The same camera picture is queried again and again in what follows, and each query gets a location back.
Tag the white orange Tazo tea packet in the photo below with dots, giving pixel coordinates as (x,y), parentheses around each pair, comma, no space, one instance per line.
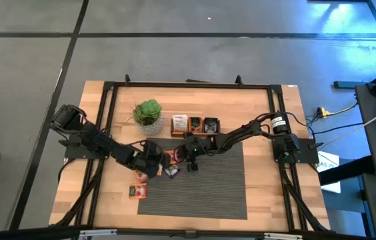
(159,170)
(180,123)

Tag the dark purple tea packet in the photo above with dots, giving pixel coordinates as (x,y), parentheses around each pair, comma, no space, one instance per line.
(172,171)

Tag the white paper bag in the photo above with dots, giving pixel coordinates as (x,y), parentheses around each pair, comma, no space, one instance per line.
(328,160)

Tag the succulent in triangle-patterned pot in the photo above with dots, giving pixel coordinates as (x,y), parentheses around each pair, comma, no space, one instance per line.
(149,113)

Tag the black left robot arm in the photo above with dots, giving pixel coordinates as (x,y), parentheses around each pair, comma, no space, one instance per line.
(88,133)

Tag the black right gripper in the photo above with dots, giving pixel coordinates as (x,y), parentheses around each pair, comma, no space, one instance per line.
(196,146)

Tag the dark green tea packet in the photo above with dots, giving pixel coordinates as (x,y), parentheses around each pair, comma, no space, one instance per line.
(211,125)

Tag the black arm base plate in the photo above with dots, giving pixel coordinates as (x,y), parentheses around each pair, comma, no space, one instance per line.
(74,151)
(308,151)

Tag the grey woven placemat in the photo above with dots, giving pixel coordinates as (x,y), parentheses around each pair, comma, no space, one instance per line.
(208,193)

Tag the black floor bar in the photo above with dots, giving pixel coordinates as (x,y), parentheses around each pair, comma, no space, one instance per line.
(348,84)

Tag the black metal table frame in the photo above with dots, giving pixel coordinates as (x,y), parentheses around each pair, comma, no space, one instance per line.
(191,85)

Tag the black crossbar with silver brackets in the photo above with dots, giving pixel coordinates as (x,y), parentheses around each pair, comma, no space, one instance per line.
(188,233)

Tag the black desk leg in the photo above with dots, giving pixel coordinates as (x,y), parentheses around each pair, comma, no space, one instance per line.
(348,170)

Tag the wooden tea organiser box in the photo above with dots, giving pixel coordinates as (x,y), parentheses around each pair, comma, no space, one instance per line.
(172,133)

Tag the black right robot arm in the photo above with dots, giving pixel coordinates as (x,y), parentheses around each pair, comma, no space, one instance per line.
(241,131)

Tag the yellow power plug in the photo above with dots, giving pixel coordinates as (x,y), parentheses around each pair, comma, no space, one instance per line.
(323,112)

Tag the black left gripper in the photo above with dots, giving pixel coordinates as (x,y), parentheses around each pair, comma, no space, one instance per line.
(148,158)

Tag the orange Ahmad peach tea packet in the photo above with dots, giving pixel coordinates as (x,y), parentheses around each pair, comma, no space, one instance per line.
(141,176)
(138,191)
(173,156)
(195,124)

